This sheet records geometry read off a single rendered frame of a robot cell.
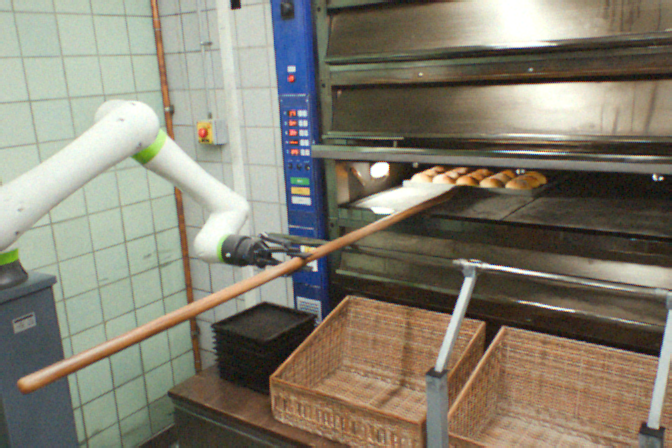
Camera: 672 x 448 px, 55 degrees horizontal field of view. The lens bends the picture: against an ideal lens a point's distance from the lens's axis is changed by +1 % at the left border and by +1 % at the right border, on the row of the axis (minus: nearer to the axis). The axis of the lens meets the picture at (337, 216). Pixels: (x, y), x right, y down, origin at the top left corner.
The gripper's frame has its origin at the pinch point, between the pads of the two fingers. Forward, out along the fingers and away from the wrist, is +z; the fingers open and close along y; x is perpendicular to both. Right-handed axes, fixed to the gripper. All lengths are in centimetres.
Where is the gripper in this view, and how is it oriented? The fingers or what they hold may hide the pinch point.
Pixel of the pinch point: (300, 260)
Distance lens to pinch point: 173.3
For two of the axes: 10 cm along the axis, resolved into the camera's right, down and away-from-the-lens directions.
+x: -5.9, 2.2, -7.8
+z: 8.1, 0.9, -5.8
